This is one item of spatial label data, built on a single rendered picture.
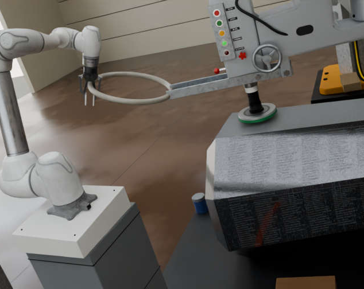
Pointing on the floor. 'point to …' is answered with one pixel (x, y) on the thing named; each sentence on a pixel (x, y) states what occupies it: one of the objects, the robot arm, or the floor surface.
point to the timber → (307, 282)
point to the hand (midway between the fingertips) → (89, 99)
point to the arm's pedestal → (107, 261)
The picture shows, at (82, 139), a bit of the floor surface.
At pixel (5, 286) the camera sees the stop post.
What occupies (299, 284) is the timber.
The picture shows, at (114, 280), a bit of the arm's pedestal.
